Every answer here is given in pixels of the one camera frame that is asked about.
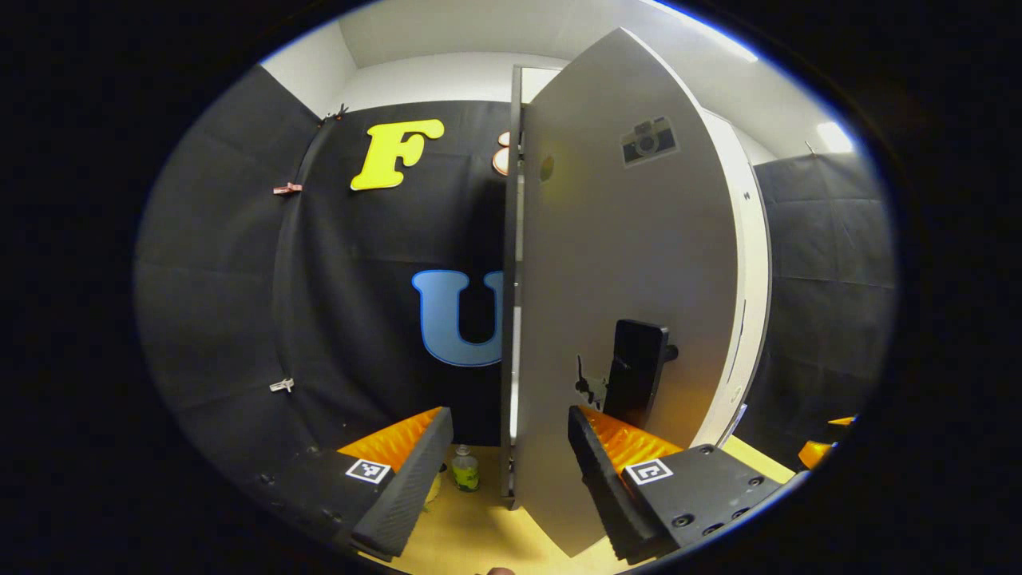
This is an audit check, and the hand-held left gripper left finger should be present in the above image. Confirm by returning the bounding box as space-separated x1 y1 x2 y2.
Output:
255 406 454 560

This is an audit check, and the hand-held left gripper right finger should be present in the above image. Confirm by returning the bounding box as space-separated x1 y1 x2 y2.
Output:
568 404 799 564

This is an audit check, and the white shoe cabinet door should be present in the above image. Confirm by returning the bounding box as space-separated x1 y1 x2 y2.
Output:
691 108 773 448
515 26 739 558

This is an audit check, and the white shoe cabinet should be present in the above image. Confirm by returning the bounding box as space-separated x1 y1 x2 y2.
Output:
499 65 560 512

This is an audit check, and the small green drink bottle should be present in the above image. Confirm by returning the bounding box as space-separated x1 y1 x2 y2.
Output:
451 445 481 493

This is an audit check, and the small ceiling light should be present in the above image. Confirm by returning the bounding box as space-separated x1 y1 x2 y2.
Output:
814 121 855 154

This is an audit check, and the black door handle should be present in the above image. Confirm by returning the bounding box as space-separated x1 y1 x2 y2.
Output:
603 319 679 428

